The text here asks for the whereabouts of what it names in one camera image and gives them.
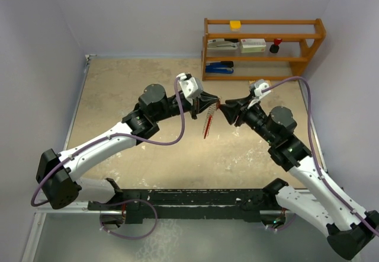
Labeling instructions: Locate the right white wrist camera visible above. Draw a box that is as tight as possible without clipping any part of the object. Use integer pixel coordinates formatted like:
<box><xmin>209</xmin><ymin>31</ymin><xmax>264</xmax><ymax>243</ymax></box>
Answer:
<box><xmin>248</xmin><ymin>86</ymin><xmax>270</xmax><ymax>109</ymax></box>

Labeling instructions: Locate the aluminium rail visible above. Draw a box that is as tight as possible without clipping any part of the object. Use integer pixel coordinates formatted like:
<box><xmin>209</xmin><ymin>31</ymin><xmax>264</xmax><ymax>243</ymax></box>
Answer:
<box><xmin>35</xmin><ymin>202</ymin><xmax>88</xmax><ymax>214</ymax></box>

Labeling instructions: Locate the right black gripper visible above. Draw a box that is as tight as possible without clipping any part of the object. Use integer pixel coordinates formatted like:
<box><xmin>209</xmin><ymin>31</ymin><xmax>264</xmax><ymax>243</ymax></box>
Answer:
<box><xmin>219</xmin><ymin>93</ymin><xmax>277</xmax><ymax>145</ymax></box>

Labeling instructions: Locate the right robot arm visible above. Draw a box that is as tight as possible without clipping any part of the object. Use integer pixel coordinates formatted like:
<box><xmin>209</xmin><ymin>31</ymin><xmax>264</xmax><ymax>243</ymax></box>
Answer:
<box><xmin>220</xmin><ymin>98</ymin><xmax>378</xmax><ymax>260</ymax></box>

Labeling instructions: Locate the grey stapler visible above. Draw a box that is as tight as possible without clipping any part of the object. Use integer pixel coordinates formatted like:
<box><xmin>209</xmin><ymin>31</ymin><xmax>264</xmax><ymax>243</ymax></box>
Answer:
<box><xmin>207</xmin><ymin>39</ymin><xmax>239</xmax><ymax>50</ymax></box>

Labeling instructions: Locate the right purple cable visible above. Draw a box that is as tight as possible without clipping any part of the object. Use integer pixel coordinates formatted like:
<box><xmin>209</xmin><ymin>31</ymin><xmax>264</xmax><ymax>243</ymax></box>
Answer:
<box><xmin>262</xmin><ymin>76</ymin><xmax>379</xmax><ymax>236</ymax></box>

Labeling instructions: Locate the wooden shelf rack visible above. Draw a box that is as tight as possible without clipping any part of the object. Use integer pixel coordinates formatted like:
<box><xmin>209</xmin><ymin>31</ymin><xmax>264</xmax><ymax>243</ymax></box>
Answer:
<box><xmin>201</xmin><ymin>18</ymin><xmax>326</xmax><ymax>81</ymax></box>

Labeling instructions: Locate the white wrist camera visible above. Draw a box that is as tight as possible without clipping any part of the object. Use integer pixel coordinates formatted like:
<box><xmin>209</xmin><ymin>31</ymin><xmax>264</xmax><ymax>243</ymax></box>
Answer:
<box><xmin>248</xmin><ymin>86</ymin><xmax>270</xmax><ymax>109</ymax></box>
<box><xmin>177</xmin><ymin>73</ymin><xmax>204</xmax><ymax>100</ymax></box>

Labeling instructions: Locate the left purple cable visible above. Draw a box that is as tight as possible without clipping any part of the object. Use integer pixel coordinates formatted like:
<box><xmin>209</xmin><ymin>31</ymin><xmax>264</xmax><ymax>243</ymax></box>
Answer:
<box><xmin>31</xmin><ymin>76</ymin><xmax>187</xmax><ymax>239</ymax></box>

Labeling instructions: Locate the white staples box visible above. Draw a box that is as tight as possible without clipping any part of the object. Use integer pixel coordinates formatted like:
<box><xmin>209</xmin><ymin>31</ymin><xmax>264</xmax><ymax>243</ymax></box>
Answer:
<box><xmin>239</xmin><ymin>39</ymin><xmax>266</xmax><ymax>53</ymax></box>

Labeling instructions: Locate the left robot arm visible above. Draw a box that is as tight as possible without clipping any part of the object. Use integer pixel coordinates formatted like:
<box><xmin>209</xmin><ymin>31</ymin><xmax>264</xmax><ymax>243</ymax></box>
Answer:
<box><xmin>31</xmin><ymin>81</ymin><xmax>219</xmax><ymax>209</ymax></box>

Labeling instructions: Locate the yellow block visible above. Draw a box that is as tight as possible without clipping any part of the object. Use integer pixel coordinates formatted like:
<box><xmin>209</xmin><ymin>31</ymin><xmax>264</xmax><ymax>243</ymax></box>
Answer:
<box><xmin>229</xmin><ymin>20</ymin><xmax>242</xmax><ymax>31</ymax></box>

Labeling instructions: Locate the purple cable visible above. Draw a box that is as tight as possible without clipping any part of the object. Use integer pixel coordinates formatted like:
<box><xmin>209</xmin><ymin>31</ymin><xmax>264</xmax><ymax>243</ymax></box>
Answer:
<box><xmin>262</xmin><ymin>76</ymin><xmax>379</xmax><ymax>236</ymax></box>
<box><xmin>31</xmin><ymin>76</ymin><xmax>187</xmax><ymax>239</ymax></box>

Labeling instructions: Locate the black base frame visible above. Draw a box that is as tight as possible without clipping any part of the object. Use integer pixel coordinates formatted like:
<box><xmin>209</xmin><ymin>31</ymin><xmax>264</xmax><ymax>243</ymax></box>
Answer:
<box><xmin>88</xmin><ymin>188</ymin><xmax>291</xmax><ymax>228</ymax></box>

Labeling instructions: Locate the silver red key holder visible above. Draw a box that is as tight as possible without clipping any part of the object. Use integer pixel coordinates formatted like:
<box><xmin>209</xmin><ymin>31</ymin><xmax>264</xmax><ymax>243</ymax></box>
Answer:
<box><xmin>203</xmin><ymin>99</ymin><xmax>220</xmax><ymax>139</ymax></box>

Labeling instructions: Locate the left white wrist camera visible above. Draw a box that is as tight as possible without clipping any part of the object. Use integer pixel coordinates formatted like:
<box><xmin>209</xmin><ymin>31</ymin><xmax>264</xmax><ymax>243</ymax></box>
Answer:
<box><xmin>177</xmin><ymin>73</ymin><xmax>204</xmax><ymax>100</ymax></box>

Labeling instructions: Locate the blue black stapler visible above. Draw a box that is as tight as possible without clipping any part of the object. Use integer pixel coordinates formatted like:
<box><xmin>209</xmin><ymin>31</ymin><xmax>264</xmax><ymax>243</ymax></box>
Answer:
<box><xmin>205</xmin><ymin>61</ymin><xmax>234</xmax><ymax>74</ymax></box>

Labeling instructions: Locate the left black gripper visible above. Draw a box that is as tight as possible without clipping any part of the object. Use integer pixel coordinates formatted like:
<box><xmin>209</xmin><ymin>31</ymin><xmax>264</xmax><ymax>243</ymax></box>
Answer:
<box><xmin>153</xmin><ymin>91</ymin><xmax>218</xmax><ymax>123</ymax></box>

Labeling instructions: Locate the red black stamp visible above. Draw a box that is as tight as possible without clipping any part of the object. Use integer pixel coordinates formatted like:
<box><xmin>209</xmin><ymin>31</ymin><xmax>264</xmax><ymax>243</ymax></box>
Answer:
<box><xmin>269</xmin><ymin>38</ymin><xmax>282</xmax><ymax>54</ymax></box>

